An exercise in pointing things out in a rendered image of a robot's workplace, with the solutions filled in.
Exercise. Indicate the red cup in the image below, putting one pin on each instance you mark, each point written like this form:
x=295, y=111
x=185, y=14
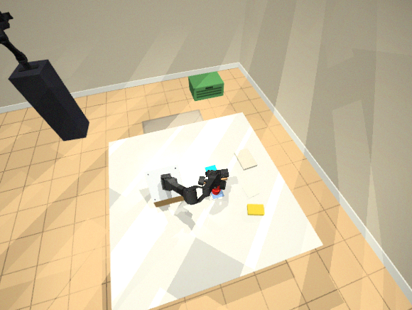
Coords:
x=215, y=191

